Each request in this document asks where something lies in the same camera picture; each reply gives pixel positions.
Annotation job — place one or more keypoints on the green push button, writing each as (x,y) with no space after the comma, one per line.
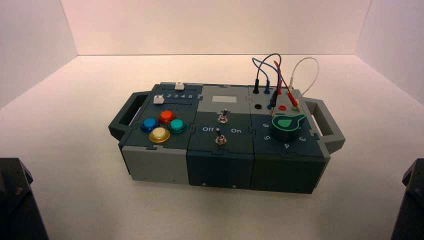
(177,125)

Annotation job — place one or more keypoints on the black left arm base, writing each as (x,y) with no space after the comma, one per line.
(16,205)

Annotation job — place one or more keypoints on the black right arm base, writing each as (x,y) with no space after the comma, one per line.
(410,205)

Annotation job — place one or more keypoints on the red push button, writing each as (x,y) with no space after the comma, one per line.
(166,116)

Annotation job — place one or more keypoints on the yellow push button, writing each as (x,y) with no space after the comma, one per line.
(159,134)

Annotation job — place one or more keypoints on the blue push button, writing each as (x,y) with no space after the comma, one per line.
(149,125)

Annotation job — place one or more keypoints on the small grey display screen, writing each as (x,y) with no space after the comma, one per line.
(224,99)

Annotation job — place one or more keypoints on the dark blue grey control box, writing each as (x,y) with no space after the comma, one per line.
(218,165)

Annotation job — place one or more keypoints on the white slider knob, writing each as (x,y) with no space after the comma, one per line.
(179,86)
(159,99)

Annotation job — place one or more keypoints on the black banana socket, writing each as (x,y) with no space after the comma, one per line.
(257,106)

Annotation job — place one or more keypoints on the red banana socket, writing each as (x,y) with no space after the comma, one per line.
(282,107)

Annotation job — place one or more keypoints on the green rotary knob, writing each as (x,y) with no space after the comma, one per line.
(286,127)

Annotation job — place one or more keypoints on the green banana socket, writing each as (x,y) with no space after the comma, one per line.
(294,108)

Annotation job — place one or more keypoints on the metal toggle switch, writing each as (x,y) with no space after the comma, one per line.
(220,137)
(223,116)

